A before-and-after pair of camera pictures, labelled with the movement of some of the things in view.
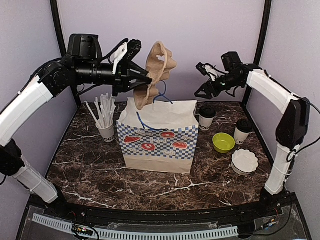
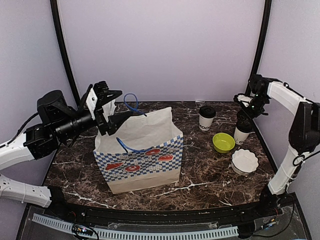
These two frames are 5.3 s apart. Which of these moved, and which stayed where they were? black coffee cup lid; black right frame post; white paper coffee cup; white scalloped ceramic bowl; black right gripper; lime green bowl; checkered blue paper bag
Moved: black right gripper; checkered blue paper bag
Stayed: black right frame post; white paper coffee cup; lime green bowl; black coffee cup lid; white scalloped ceramic bowl
